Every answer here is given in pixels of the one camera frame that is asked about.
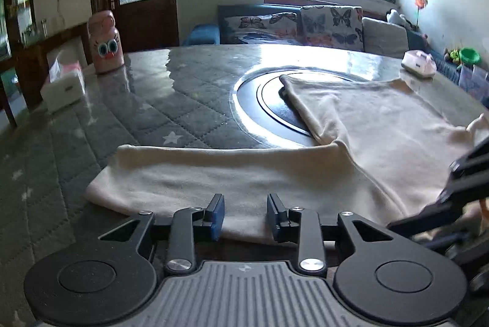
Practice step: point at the dark wooden display cabinet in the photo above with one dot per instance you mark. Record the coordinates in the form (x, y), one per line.
(17, 5)

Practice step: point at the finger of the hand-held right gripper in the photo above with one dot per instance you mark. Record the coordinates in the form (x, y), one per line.
(466, 174)

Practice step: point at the white plush toy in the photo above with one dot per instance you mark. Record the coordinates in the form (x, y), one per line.
(397, 18)

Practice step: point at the yellow-green toy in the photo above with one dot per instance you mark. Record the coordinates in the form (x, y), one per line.
(452, 54)

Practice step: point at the long butterfly print cushion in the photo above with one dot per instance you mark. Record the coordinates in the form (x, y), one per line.
(259, 28)

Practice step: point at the square butterfly print cushion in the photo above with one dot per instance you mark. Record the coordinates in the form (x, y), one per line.
(332, 25)

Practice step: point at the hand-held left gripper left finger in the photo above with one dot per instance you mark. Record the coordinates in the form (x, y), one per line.
(217, 218)

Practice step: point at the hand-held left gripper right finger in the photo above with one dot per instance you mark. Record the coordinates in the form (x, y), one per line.
(273, 216)

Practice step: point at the pink owl-face bottle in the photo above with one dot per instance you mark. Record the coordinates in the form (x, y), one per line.
(106, 44)

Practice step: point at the white plastic-wrapped box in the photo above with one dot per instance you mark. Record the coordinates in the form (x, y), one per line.
(418, 63)

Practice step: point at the white tissue box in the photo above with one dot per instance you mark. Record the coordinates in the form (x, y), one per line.
(63, 92)

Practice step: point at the beige cushion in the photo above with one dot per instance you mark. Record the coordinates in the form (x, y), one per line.
(384, 34)

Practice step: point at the cream long-sleeved shirt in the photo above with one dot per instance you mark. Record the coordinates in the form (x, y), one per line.
(382, 128)

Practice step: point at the green plastic bowl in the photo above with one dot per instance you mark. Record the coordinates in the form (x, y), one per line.
(470, 54)

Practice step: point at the clear plastic storage box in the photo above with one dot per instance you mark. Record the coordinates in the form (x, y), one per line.
(475, 80)

